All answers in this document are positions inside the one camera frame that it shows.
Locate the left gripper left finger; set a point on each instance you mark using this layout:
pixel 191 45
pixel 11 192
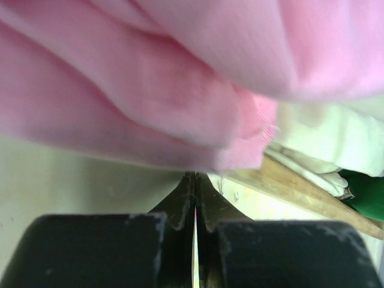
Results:
pixel 111 250

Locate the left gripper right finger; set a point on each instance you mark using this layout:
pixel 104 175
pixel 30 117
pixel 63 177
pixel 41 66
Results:
pixel 236 251

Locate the wooden clothes rack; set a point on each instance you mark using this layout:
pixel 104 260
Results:
pixel 278 181

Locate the beige folded cloth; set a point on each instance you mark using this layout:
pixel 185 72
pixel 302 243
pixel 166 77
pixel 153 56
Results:
pixel 318 140

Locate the green tank top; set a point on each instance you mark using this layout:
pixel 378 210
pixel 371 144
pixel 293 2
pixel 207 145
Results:
pixel 367 194

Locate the pink folded cloth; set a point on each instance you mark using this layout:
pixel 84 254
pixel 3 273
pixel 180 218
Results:
pixel 190 85

